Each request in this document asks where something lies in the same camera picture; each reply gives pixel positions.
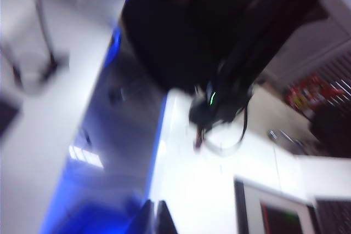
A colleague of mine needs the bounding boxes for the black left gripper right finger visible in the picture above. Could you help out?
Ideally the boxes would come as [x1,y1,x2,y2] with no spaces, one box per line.
[156,199,180,234]

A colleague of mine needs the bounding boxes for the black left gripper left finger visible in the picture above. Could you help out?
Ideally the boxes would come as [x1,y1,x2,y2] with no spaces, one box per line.
[138,198,156,234]

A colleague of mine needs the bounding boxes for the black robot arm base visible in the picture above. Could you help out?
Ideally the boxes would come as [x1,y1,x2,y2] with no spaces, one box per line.
[117,0,351,136]

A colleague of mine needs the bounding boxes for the silver framed display screen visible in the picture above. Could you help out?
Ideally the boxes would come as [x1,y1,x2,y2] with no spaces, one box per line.
[233,178,316,234]

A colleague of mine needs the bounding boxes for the red packaged goods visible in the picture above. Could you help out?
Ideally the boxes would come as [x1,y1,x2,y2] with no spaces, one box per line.
[285,71,349,117]

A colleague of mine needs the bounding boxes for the black coiled cable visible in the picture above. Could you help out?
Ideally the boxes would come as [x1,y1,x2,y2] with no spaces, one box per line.
[191,99,250,157]

